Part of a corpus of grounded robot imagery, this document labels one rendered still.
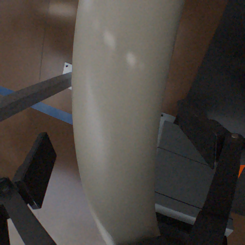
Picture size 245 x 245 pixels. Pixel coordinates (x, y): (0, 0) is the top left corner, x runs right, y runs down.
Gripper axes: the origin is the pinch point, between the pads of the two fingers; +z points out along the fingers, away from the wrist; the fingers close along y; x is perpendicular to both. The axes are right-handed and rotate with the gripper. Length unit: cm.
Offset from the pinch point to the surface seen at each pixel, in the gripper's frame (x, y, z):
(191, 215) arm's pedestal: -59, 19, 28
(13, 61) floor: 8, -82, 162
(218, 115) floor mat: -57, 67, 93
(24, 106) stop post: -16, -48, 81
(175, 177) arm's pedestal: -57, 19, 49
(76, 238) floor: -234, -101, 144
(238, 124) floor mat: -64, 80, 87
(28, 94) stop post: -11, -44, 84
